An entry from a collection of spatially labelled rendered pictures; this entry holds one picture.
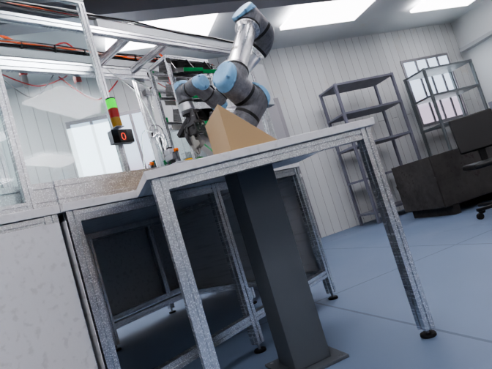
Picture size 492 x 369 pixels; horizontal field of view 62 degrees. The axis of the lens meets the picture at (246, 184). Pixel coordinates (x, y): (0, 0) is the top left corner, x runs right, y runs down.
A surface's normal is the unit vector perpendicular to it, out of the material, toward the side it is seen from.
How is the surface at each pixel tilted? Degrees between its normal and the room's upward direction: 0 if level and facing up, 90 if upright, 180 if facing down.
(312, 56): 90
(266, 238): 90
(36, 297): 90
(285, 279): 90
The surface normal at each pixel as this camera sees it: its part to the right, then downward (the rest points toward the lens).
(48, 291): 0.71, -0.26
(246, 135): 0.26, -0.15
